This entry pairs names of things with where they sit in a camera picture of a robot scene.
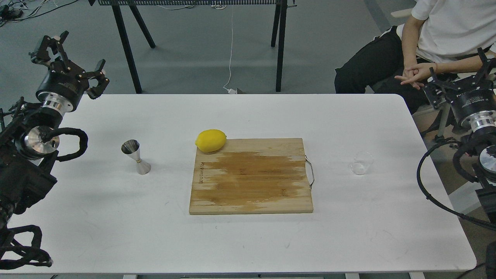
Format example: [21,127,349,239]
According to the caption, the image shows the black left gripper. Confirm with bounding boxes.
[29,31,110,113]

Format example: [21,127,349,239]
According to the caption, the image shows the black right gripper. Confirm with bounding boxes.
[424,48,496,130]

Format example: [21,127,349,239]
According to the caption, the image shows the steel double jigger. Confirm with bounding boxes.
[121,139,151,175]

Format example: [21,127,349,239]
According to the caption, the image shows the clear glass cup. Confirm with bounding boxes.
[350,151,374,175]

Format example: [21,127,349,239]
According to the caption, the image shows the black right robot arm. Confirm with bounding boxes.
[416,48,496,231]

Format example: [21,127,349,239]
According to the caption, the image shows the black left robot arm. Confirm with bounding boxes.
[0,31,109,270]

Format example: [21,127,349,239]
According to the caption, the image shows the person's clasped hands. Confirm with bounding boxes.
[395,62,438,90]

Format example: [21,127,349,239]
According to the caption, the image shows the office chair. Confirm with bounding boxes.
[370,8,495,141]

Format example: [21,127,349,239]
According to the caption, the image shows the seated person white shirt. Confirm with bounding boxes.
[334,0,496,114]

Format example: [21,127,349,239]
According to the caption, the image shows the yellow lemon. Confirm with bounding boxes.
[195,129,227,153]

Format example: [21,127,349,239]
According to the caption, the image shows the wooden cutting board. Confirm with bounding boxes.
[188,138,313,215]

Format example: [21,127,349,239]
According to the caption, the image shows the cable bundle on floor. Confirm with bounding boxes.
[0,0,80,28]

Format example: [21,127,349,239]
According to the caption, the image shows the white power cable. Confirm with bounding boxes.
[222,5,238,95]

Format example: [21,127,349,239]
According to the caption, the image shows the black metal frame table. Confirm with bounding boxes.
[89,0,299,94]

